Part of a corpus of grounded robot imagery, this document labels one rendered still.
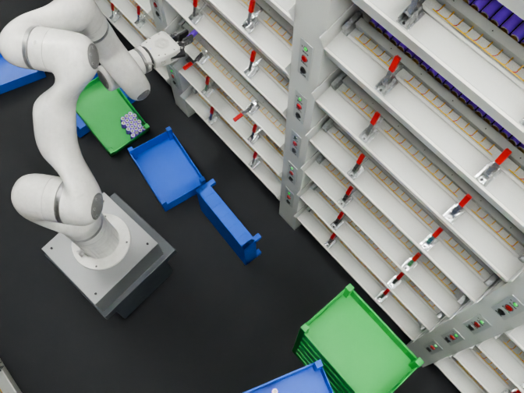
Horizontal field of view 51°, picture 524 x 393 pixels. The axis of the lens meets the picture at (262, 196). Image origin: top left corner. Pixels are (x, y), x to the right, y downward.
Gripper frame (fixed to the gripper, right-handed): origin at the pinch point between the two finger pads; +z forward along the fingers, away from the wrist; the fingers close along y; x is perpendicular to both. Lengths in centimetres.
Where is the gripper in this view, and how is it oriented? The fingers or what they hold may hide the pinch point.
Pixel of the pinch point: (185, 37)
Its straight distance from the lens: 190.1
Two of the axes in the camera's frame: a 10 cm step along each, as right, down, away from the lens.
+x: -1.2, 4.9, 8.6
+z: 7.5, -5.3, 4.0
